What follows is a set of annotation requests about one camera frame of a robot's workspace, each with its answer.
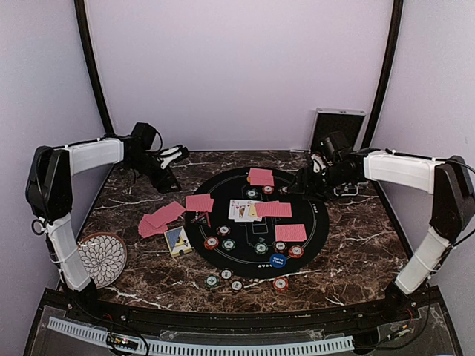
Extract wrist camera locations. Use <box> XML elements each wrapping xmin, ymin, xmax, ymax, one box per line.
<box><xmin>157</xmin><ymin>145</ymin><xmax>189</xmax><ymax>170</ymax></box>
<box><xmin>311</xmin><ymin>131</ymin><xmax>353</xmax><ymax>173</ymax></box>

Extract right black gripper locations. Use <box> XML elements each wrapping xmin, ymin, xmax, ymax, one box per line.
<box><xmin>288</xmin><ymin>162</ymin><xmax>352</xmax><ymax>202</ymax></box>

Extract right black frame post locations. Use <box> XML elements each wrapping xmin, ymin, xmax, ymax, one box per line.
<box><xmin>361</xmin><ymin>0</ymin><xmax>404</xmax><ymax>148</ymax></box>

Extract three of diamonds card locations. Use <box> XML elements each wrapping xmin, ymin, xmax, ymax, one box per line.
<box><xmin>228</xmin><ymin>200</ymin><xmax>240</xmax><ymax>220</ymax></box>

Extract white slotted cable duct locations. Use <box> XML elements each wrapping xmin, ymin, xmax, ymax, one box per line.
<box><xmin>47</xmin><ymin>317</ymin><xmax>355</xmax><ymax>355</ymax></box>

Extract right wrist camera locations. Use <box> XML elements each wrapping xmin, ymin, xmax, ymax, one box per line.
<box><xmin>311</xmin><ymin>131</ymin><xmax>353</xmax><ymax>173</ymax></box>

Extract green poker chip stack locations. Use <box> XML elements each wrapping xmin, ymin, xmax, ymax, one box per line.
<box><xmin>205</xmin><ymin>275</ymin><xmax>219</xmax><ymax>289</ymax></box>

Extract black frame post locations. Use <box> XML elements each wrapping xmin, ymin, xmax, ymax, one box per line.
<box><xmin>361</xmin><ymin>0</ymin><xmax>404</xmax><ymax>148</ymax></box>
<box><xmin>73</xmin><ymin>0</ymin><xmax>115</xmax><ymax>135</ymax></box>

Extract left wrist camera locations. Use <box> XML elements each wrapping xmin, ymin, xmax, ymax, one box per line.
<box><xmin>157</xmin><ymin>145</ymin><xmax>189</xmax><ymax>170</ymax></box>

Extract floral ceramic plate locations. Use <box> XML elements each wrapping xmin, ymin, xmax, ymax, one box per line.
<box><xmin>79</xmin><ymin>232</ymin><xmax>127</xmax><ymax>289</ymax></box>

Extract red playing card deck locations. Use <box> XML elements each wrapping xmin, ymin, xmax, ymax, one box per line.
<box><xmin>138</xmin><ymin>202</ymin><xmax>185</xmax><ymax>238</ymax></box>

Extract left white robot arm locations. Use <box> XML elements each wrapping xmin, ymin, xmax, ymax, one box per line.
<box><xmin>25</xmin><ymin>122</ymin><xmax>189</xmax><ymax>293</ymax></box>

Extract left black frame post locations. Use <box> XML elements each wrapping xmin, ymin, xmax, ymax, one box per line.
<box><xmin>73</xmin><ymin>0</ymin><xmax>115</xmax><ymax>135</ymax></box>

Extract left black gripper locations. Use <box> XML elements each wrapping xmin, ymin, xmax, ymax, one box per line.
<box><xmin>126</xmin><ymin>152</ymin><xmax>181</xmax><ymax>194</ymax></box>

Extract red poker chip stack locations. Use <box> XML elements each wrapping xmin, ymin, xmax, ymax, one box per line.
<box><xmin>272</xmin><ymin>277</ymin><xmax>289</xmax><ymax>291</ymax></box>

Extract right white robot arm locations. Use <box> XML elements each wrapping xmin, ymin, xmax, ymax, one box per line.
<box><xmin>288</xmin><ymin>148</ymin><xmax>474</xmax><ymax>322</ymax></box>

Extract round black poker mat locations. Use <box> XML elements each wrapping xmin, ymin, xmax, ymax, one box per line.
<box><xmin>185</xmin><ymin>168</ymin><xmax>330</xmax><ymax>278</ymax></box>

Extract jack of hearts card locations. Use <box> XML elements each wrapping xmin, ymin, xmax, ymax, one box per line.
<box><xmin>233</xmin><ymin>200</ymin><xmax>250</xmax><ymax>222</ymax></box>

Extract blue small blind button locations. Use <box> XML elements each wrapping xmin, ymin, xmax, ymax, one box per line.
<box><xmin>269</xmin><ymin>253</ymin><xmax>287</xmax><ymax>268</ymax></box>

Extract yellow playing card box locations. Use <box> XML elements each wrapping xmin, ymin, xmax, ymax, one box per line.
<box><xmin>165</xmin><ymin>226</ymin><xmax>193</xmax><ymax>257</ymax></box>

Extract triangular red dealer button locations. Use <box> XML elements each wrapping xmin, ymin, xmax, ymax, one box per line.
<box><xmin>191</xmin><ymin>211</ymin><xmax>211</xmax><ymax>228</ymax></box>

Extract red face-down board card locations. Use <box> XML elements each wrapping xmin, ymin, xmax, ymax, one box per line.
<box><xmin>256</xmin><ymin>202</ymin><xmax>292</xmax><ymax>217</ymax></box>
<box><xmin>255</xmin><ymin>201</ymin><xmax>280</xmax><ymax>209</ymax></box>

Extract aluminium poker chip case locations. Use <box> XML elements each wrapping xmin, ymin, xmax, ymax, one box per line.
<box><xmin>311</xmin><ymin>107</ymin><xmax>368</xmax><ymax>197</ymax></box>

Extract two of diamonds card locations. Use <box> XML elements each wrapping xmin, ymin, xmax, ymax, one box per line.
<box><xmin>247</xmin><ymin>200</ymin><xmax>262</xmax><ymax>222</ymax></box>

